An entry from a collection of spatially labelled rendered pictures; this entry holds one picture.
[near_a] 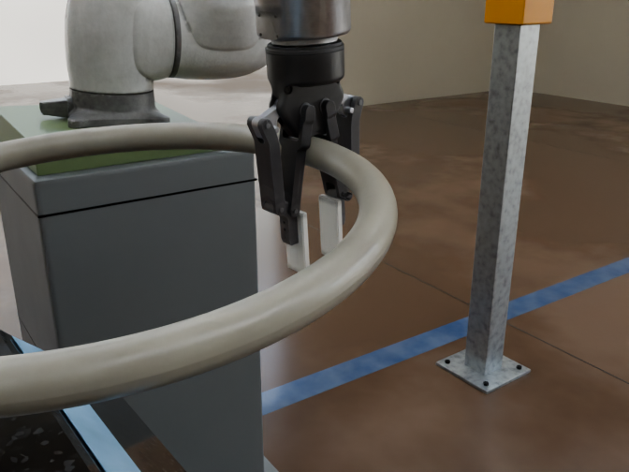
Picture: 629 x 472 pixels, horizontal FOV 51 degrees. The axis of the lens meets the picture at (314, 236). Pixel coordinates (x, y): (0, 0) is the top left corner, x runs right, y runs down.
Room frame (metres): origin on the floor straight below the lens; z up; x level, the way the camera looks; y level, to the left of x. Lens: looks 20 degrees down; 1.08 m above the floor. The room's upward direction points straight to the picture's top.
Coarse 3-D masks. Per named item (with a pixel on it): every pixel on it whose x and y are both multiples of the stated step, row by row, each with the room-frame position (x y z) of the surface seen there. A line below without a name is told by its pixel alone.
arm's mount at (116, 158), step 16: (0, 112) 1.25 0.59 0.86; (16, 112) 1.26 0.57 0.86; (32, 112) 1.27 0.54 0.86; (176, 112) 1.37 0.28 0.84; (0, 128) 1.26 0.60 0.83; (16, 128) 1.14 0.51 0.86; (32, 128) 1.14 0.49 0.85; (48, 128) 1.15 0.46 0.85; (64, 128) 1.16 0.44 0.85; (80, 128) 1.17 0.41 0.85; (64, 160) 1.06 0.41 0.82; (80, 160) 1.07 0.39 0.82; (96, 160) 1.09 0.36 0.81; (112, 160) 1.10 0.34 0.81; (128, 160) 1.12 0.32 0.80; (144, 160) 1.13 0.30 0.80
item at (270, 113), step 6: (276, 102) 0.63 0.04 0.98; (270, 108) 0.63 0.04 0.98; (264, 114) 0.62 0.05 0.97; (270, 114) 0.62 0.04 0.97; (276, 114) 0.63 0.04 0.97; (252, 120) 0.62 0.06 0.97; (258, 120) 0.61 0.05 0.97; (276, 120) 0.63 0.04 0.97; (252, 126) 0.62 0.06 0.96; (276, 126) 0.62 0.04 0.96; (258, 132) 0.61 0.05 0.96; (276, 132) 0.62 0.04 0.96
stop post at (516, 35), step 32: (512, 0) 1.70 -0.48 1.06; (544, 0) 1.72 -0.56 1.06; (512, 32) 1.72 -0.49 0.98; (512, 64) 1.71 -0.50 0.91; (512, 96) 1.70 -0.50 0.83; (512, 128) 1.71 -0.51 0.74; (512, 160) 1.71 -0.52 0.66; (480, 192) 1.76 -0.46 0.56; (512, 192) 1.72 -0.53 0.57; (480, 224) 1.75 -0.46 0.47; (512, 224) 1.73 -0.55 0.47; (480, 256) 1.74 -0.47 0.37; (512, 256) 1.74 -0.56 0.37; (480, 288) 1.73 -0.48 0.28; (480, 320) 1.73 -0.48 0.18; (480, 352) 1.72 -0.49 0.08; (480, 384) 1.65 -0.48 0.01
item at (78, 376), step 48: (0, 144) 0.68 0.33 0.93; (48, 144) 0.70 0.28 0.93; (96, 144) 0.72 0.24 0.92; (144, 144) 0.73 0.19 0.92; (192, 144) 0.72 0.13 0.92; (240, 144) 0.70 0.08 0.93; (336, 144) 0.63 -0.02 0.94; (384, 192) 0.49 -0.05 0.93; (384, 240) 0.42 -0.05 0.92; (288, 288) 0.34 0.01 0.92; (336, 288) 0.36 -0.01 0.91; (144, 336) 0.30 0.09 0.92; (192, 336) 0.30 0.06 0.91; (240, 336) 0.31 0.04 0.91; (0, 384) 0.27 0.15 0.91; (48, 384) 0.27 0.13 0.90; (96, 384) 0.28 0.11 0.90; (144, 384) 0.29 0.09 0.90
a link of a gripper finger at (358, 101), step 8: (360, 96) 0.69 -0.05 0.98; (352, 104) 0.69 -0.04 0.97; (360, 104) 0.69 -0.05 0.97; (360, 112) 0.69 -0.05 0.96; (344, 120) 0.69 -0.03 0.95; (352, 120) 0.68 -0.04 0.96; (344, 128) 0.69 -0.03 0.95; (352, 128) 0.68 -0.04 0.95; (344, 136) 0.69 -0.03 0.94; (352, 136) 0.68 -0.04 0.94; (344, 144) 0.69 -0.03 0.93; (352, 144) 0.68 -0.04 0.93
